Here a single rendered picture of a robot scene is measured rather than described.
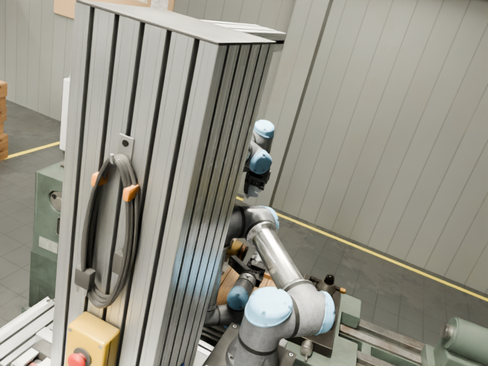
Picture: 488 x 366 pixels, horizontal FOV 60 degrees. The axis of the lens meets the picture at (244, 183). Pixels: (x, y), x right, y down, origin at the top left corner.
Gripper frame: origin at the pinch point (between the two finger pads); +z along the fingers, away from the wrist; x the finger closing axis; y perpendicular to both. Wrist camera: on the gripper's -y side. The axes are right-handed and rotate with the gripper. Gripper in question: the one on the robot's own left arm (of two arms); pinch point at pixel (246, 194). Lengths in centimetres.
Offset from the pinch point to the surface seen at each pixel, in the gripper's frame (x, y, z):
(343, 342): -21, 56, 40
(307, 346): -34, 42, 31
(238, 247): -7.0, 2.4, 24.7
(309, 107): 260, -14, 104
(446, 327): -6, 91, 26
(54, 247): -35, -71, 35
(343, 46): 279, -1, 42
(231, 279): -6.6, 1.6, 48.7
